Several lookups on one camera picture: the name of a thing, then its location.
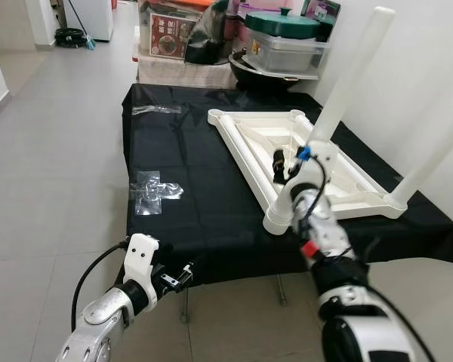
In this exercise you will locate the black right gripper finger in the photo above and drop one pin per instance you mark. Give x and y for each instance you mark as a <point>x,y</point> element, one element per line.
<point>278,164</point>

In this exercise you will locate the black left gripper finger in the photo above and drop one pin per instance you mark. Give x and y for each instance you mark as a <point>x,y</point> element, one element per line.
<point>164,250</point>
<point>193,270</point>

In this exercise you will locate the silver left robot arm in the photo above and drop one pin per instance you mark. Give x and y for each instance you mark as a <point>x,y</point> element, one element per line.
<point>98,320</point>

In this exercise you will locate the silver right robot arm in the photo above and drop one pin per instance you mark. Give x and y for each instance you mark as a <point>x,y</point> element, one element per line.
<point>325,226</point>

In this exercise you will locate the clear tape cross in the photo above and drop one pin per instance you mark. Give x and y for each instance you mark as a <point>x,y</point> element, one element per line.
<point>155,192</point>

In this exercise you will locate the black wok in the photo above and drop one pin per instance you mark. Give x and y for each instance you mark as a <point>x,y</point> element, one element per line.
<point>260,79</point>

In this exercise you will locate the clear plastic storage box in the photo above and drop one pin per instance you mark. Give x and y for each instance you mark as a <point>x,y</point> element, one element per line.
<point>287,54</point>

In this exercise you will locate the clear tape strip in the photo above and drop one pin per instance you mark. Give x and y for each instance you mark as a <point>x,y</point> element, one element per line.
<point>157,110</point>

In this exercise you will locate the green lidded pot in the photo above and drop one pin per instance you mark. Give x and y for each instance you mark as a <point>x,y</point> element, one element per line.
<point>283,23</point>

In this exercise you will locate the dark plastic bag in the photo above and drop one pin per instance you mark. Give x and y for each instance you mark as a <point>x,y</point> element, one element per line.
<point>211,38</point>

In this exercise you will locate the purple printed box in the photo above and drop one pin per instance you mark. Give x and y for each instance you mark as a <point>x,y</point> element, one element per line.
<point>323,13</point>

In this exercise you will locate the orange lidded red print box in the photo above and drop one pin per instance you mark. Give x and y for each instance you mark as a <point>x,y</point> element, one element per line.
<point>170,36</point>

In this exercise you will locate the white appliance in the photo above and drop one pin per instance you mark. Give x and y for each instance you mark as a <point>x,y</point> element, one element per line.
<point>89,19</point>

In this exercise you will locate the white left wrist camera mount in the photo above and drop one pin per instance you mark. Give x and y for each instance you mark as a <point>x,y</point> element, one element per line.
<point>141,256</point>

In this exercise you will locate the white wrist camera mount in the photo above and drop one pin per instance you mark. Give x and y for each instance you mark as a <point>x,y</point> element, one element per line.
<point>317,162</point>
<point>141,256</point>

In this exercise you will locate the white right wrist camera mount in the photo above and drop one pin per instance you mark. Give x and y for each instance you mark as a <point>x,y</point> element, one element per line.
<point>317,162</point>

